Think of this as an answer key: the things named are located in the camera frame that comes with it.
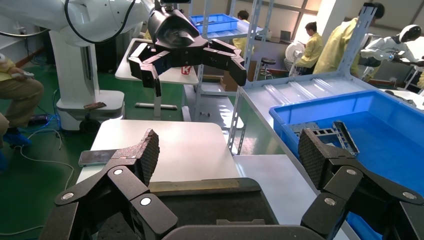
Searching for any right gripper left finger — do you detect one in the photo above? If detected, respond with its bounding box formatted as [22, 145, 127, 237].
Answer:
[39, 128, 180, 240]

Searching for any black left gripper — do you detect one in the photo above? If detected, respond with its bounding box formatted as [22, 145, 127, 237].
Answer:
[127, 8, 248, 98]

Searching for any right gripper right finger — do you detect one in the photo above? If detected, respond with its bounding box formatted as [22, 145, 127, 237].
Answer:
[298, 127, 424, 240]

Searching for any long dark metal channel part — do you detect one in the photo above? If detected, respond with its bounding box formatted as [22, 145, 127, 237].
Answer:
[332, 120, 361, 157]

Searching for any black flat container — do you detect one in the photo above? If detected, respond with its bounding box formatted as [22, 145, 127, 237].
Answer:
[96, 177, 279, 240]

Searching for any dark flat phone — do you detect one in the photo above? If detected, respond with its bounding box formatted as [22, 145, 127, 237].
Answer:
[78, 149, 119, 168]

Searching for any brown cardboard box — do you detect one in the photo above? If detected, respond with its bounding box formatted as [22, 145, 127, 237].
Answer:
[219, 70, 240, 93]

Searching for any grey metal storage rack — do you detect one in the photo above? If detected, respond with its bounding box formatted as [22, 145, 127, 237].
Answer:
[188, 0, 270, 131]

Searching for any small blue plastic bin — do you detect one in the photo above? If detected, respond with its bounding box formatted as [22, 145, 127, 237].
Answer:
[189, 13, 240, 35]

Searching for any white office table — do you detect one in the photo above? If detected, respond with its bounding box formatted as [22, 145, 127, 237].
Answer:
[114, 38, 200, 121]

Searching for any person in yellow coat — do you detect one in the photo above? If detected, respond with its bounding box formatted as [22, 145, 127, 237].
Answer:
[231, 9, 256, 58]
[312, 2, 387, 79]
[295, 21, 324, 76]

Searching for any large blue plastic bin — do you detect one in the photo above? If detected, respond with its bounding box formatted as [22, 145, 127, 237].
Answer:
[268, 90, 424, 240]

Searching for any black round stool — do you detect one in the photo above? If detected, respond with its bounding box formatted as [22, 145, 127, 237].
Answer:
[259, 57, 277, 81]

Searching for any dark brown flat device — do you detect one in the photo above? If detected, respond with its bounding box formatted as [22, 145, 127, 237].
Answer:
[83, 101, 108, 111]

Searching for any white standing fan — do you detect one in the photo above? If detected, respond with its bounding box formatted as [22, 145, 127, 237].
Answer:
[284, 41, 306, 78]

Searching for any black power box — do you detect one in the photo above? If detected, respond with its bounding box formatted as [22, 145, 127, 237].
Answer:
[28, 114, 51, 126]

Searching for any white robot column with base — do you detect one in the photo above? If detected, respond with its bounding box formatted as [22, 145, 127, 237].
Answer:
[49, 29, 126, 133]

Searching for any person with blue shoe covers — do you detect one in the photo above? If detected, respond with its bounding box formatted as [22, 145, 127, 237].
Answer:
[0, 52, 46, 173]

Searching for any white humanoid robot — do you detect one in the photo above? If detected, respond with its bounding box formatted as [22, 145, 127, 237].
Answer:
[359, 24, 424, 68]

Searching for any white handheld controller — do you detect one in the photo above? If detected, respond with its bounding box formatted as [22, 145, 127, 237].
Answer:
[11, 70, 36, 81]

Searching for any dark ladder-shaped metal frame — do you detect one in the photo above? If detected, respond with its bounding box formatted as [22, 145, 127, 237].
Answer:
[288, 121, 339, 139]

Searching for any white floor cable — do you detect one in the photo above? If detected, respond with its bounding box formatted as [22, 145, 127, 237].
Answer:
[0, 127, 76, 237]

